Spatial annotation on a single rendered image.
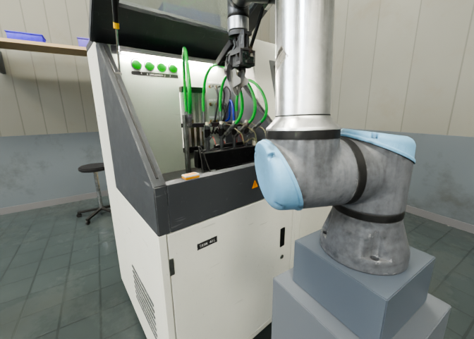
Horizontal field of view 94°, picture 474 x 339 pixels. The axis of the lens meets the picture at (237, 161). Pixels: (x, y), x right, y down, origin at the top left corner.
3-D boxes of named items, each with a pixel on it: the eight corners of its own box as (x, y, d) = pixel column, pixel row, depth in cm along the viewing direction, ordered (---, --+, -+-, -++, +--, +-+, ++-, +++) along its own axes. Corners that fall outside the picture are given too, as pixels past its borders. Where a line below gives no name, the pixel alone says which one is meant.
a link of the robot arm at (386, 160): (425, 212, 37) (441, 130, 34) (354, 220, 34) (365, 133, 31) (369, 187, 48) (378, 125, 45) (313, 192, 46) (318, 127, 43)
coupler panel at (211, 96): (210, 130, 132) (208, 75, 125) (207, 129, 134) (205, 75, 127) (228, 128, 140) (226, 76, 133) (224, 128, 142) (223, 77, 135)
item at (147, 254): (176, 421, 85) (157, 237, 67) (133, 316, 129) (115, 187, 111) (290, 314, 129) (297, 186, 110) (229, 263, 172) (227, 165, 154)
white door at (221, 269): (181, 397, 84) (166, 237, 68) (179, 391, 86) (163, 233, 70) (288, 303, 124) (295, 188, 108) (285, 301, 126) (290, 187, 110)
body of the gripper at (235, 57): (239, 65, 75) (239, 26, 72) (224, 69, 82) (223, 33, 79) (255, 68, 80) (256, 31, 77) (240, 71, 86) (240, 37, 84)
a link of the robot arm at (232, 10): (228, -27, 70) (224, -13, 78) (229, 13, 72) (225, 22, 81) (252, -24, 71) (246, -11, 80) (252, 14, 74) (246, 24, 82)
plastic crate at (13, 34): (47, 48, 235) (46, 39, 233) (44, 44, 219) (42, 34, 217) (13, 44, 221) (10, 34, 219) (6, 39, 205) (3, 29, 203)
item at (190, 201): (171, 232, 70) (166, 185, 66) (165, 227, 73) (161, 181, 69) (292, 188, 108) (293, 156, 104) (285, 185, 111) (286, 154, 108)
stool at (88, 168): (123, 201, 290) (116, 158, 276) (128, 216, 252) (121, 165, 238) (77, 211, 264) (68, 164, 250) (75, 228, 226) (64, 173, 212)
